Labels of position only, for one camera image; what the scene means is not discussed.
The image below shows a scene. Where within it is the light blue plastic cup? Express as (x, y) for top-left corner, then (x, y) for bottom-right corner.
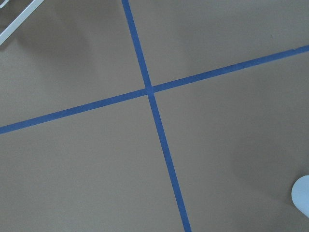
(291, 175), (309, 218)

